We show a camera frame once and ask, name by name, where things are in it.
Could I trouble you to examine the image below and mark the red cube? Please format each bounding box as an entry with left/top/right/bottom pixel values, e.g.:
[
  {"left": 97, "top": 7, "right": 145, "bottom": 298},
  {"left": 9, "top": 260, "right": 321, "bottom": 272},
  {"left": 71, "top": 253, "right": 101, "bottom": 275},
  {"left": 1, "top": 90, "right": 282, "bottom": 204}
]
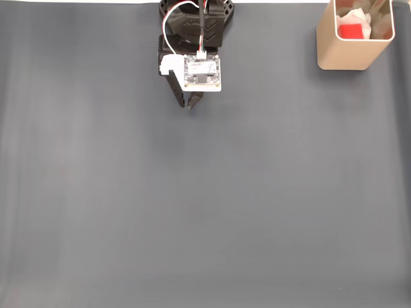
[{"left": 337, "top": 22, "right": 365, "bottom": 40}]

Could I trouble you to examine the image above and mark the beige open box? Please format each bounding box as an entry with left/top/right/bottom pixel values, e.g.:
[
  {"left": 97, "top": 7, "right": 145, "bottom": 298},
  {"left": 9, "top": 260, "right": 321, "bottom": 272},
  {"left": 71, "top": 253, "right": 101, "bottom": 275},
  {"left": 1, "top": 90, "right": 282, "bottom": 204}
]
[{"left": 316, "top": 0, "right": 396, "bottom": 71}]

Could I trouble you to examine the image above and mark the white crumpled paper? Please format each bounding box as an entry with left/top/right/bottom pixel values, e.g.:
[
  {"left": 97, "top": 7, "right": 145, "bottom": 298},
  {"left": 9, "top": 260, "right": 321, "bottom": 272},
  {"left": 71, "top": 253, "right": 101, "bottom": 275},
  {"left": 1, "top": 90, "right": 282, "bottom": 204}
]
[{"left": 335, "top": 8, "right": 375, "bottom": 40}]

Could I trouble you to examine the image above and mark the white cable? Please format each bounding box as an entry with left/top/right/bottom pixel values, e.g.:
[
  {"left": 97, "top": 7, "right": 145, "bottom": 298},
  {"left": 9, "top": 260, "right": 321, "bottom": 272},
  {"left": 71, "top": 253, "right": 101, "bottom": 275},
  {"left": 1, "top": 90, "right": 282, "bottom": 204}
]
[{"left": 162, "top": 1, "right": 202, "bottom": 57}]

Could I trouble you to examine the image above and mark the white camera module board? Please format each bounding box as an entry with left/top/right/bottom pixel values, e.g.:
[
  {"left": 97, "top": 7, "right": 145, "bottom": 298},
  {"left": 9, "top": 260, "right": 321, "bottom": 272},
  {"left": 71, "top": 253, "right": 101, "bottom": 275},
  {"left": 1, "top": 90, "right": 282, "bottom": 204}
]
[{"left": 159, "top": 53, "right": 223, "bottom": 94}]

